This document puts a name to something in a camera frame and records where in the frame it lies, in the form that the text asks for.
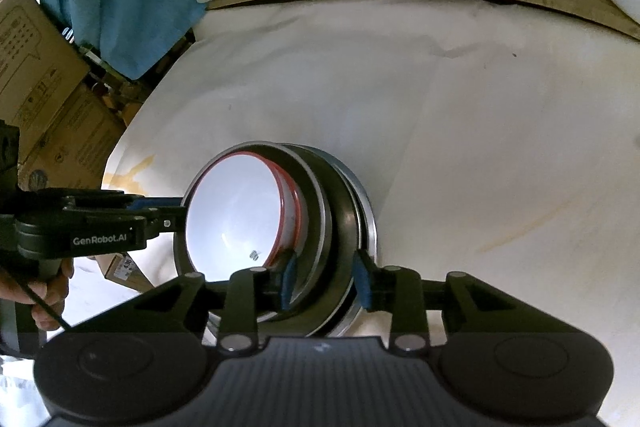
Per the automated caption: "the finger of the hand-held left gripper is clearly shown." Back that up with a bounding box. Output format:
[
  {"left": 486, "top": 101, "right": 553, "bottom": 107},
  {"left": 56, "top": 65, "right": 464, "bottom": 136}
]
[
  {"left": 127, "top": 208, "right": 187, "bottom": 238},
  {"left": 22, "top": 188, "right": 183, "bottom": 211}
]

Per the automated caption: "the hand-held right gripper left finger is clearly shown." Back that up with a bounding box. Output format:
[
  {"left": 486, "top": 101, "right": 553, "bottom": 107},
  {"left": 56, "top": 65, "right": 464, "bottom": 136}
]
[{"left": 132, "top": 252, "right": 301, "bottom": 354}]

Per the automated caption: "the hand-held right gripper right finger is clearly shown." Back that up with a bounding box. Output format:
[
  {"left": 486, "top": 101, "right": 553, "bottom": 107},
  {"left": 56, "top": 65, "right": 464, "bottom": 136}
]
[{"left": 352, "top": 248, "right": 583, "bottom": 354}]

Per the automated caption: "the large steel plate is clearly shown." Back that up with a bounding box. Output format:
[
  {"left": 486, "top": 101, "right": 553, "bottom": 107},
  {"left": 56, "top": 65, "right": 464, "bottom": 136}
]
[{"left": 330, "top": 154, "right": 382, "bottom": 339}]

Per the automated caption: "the steel bowl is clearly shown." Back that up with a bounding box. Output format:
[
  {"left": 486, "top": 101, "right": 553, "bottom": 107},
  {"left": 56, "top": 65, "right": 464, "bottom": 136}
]
[{"left": 172, "top": 139, "right": 335, "bottom": 325}]

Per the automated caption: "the white red-rimmed bowl with sticker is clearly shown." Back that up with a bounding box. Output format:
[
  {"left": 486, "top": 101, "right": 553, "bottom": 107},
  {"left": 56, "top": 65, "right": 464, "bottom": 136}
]
[{"left": 185, "top": 152, "right": 301, "bottom": 278}]

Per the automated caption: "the small dark steel plate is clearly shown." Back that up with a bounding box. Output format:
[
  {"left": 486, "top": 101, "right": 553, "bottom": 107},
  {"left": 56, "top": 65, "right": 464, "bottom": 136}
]
[{"left": 287, "top": 144, "right": 363, "bottom": 338}]

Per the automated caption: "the person's left hand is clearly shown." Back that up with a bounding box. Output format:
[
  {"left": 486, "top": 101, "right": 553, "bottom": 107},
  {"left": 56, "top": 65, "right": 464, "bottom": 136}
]
[{"left": 0, "top": 267, "right": 73, "bottom": 332}]

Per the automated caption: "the small brown labelled box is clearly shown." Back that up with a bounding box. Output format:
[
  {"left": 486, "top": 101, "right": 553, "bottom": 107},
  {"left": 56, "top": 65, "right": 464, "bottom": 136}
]
[{"left": 95, "top": 252, "right": 151, "bottom": 293}]

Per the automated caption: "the brown cardboard box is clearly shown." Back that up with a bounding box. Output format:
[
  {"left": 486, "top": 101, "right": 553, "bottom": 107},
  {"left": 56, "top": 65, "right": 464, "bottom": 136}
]
[{"left": 20, "top": 87, "right": 126, "bottom": 192}]

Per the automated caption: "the cardboard box with pictograms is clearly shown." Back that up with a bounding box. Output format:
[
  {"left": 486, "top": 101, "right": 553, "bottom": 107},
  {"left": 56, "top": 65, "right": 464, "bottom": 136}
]
[{"left": 0, "top": 0, "right": 91, "bottom": 148}]

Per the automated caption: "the black cable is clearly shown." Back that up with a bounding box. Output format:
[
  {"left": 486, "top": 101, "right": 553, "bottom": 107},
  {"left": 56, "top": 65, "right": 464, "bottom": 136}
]
[{"left": 0, "top": 257, "right": 71, "bottom": 333}]

